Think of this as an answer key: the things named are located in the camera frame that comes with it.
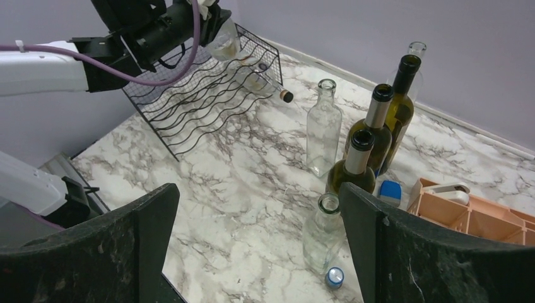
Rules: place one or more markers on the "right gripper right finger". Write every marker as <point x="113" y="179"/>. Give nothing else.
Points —
<point x="399" y="257"/>

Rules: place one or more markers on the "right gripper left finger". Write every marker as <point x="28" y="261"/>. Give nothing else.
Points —
<point x="115" y="257"/>

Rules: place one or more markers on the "clear rounded glass bottle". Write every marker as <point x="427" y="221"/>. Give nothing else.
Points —
<point x="323" y="234"/>

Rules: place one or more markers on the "wine bottle silver foil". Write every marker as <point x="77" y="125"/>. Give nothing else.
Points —
<point x="374" y="121"/>
<point x="354" y="168"/>

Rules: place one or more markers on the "dark green wine bottle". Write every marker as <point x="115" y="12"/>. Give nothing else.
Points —
<point x="401" y="110"/>

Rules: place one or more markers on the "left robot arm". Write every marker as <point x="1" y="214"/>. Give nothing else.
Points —
<point x="141" y="33"/>

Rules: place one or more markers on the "blue small cylinder can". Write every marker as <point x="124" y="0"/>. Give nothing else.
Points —
<point x="334" y="277"/>

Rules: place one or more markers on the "blue rectangular small box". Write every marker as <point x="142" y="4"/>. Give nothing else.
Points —
<point x="390" y="192"/>

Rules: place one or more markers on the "pink plastic organizer basket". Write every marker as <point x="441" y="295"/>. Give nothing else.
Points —
<point x="453" y="206"/>

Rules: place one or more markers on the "black wire wine rack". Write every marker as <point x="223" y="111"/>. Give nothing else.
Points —
<point x="205" y="99"/>

